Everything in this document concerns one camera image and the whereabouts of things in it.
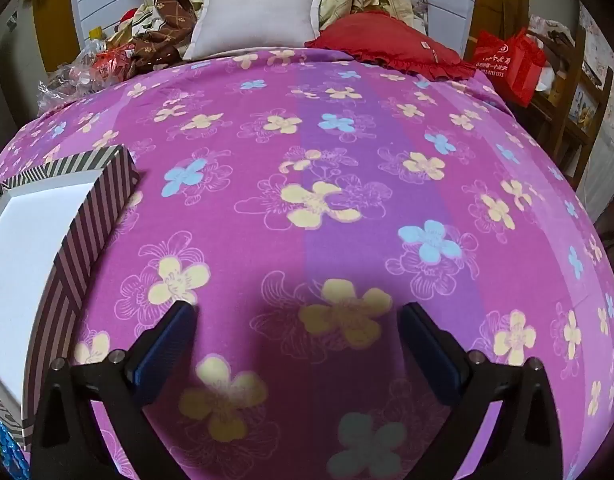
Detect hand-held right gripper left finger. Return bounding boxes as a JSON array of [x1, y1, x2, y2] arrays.
[[31, 301, 198, 480]]

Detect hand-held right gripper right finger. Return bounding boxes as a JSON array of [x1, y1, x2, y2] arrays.
[[397, 302, 585, 480]]

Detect striped box with white inside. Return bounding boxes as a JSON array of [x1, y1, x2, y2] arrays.
[[0, 144, 142, 453]]

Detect blue bead necklace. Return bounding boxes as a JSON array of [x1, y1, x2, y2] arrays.
[[0, 420, 28, 480]]

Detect pink floral bed sheet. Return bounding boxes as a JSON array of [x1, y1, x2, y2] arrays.
[[0, 45, 614, 480]]

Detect clear plastic bags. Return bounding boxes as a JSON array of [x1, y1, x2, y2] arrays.
[[37, 37, 138, 111]]

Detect red shopping bag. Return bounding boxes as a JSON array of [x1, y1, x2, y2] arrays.
[[469, 27, 548, 108]]

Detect wooden chair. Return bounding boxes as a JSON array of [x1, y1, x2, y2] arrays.
[[502, 10, 614, 188]]

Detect brown patterned quilt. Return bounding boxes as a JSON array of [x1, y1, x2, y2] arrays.
[[107, 0, 208, 73]]

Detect red ruffled pillow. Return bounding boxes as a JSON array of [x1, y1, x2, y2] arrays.
[[305, 10, 480, 82]]

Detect red and white doll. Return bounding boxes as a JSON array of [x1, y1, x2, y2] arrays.
[[118, 7, 148, 37]]

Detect white pillow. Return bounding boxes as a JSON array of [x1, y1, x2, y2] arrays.
[[183, 0, 328, 60]]

